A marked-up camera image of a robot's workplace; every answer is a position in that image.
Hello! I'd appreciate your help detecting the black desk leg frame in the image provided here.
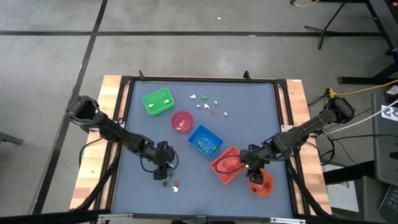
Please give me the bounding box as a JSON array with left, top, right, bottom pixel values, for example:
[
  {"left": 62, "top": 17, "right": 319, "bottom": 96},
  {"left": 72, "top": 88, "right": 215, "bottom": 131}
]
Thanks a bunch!
[{"left": 338, "top": 0, "right": 398, "bottom": 85}]

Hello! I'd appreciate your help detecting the green plastic basket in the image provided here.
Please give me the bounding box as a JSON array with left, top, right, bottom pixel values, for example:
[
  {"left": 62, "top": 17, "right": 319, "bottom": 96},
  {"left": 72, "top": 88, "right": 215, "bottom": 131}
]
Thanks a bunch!
[{"left": 141, "top": 86, "right": 176, "bottom": 116}]

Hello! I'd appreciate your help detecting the white cable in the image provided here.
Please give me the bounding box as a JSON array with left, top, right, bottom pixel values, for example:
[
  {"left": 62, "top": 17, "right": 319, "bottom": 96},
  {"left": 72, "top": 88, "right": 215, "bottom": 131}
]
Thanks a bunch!
[{"left": 323, "top": 99, "right": 398, "bottom": 136}]

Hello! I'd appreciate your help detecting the pink plastic bowl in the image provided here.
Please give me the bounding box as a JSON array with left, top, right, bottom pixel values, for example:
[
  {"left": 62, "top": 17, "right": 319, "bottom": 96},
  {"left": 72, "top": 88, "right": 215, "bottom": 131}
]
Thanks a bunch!
[{"left": 170, "top": 110, "right": 194, "bottom": 134}]

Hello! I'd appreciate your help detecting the black table frame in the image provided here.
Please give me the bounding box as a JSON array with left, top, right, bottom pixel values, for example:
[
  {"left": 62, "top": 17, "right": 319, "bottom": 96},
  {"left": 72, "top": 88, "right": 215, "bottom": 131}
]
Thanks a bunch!
[{"left": 70, "top": 70, "right": 332, "bottom": 224}]

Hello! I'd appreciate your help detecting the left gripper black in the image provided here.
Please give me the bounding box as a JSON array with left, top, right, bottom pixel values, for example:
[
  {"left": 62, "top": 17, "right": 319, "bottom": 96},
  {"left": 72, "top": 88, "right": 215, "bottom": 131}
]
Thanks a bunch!
[{"left": 150, "top": 141, "right": 177, "bottom": 182}]

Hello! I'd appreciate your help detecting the black chair leg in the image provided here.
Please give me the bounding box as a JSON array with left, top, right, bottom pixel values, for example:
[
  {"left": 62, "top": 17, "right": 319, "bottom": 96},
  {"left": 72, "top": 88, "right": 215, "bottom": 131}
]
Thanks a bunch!
[{"left": 0, "top": 132, "right": 24, "bottom": 146}]

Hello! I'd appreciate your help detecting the yellow extension cord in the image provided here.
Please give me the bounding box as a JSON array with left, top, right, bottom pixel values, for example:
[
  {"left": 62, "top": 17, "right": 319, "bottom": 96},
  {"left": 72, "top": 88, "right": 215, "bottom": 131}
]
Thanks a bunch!
[{"left": 325, "top": 79, "right": 398, "bottom": 98}]

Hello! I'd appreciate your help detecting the red plastic basket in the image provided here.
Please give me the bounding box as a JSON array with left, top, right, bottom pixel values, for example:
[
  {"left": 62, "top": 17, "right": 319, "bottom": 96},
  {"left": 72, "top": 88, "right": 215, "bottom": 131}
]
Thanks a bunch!
[{"left": 210, "top": 146, "right": 249, "bottom": 184}]

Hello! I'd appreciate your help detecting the wooden table side board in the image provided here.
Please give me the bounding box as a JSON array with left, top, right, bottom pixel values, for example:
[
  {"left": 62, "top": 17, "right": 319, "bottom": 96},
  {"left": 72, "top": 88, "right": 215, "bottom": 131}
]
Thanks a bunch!
[
  {"left": 278, "top": 79, "right": 333, "bottom": 215},
  {"left": 70, "top": 74, "right": 130, "bottom": 210}
]

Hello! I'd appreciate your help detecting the orange plastic bowl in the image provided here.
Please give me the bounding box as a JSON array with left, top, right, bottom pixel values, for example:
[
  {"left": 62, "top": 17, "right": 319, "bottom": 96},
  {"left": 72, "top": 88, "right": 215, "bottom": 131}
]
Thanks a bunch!
[{"left": 248, "top": 169, "right": 275, "bottom": 197}]

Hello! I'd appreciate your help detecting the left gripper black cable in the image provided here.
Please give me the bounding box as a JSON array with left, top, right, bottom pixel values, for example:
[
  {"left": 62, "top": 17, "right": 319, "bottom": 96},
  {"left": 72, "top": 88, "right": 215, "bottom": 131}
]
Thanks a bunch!
[{"left": 139, "top": 149, "right": 180, "bottom": 174}]

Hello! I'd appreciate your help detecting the black keyboard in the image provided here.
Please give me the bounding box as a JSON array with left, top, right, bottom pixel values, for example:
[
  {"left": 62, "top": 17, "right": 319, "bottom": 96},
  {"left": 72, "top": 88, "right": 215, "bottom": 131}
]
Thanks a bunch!
[{"left": 377, "top": 183, "right": 398, "bottom": 224}]

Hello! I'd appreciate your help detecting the grey cabinet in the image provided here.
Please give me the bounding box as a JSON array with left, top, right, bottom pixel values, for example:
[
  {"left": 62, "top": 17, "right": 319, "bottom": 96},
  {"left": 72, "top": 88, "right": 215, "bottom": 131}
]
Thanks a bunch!
[{"left": 371, "top": 91, "right": 398, "bottom": 187}]

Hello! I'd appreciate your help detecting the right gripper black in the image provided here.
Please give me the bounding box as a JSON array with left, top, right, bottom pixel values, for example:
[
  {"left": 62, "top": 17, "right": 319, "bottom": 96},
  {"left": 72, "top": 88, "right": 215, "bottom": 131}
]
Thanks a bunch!
[{"left": 241, "top": 143, "right": 271, "bottom": 185}]

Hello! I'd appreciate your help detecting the blue plastic basket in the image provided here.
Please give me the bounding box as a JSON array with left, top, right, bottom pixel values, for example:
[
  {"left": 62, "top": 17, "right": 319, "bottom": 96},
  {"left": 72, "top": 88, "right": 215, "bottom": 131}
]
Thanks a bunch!
[{"left": 187, "top": 124, "right": 224, "bottom": 159}]

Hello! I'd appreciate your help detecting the black tripod stand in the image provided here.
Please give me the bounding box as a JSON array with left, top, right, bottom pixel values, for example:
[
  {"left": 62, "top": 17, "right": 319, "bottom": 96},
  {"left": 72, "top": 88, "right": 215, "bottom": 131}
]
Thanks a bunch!
[{"left": 303, "top": 0, "right": 348, "bottom": 50}]

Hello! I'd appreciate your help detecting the thin yellow cable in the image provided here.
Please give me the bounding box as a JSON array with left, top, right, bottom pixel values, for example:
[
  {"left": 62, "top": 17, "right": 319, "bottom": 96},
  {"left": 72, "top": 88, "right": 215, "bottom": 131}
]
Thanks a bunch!
[{"left": 290, "top": 0, "right": 320, "bottom": 8}]

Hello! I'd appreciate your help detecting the printed marker tag paper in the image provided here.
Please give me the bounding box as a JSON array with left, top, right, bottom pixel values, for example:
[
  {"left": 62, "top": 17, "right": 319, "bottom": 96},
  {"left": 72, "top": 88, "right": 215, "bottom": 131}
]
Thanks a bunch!
[{"left": 381, "top": 105, "right": 398, "bottom": 122}]

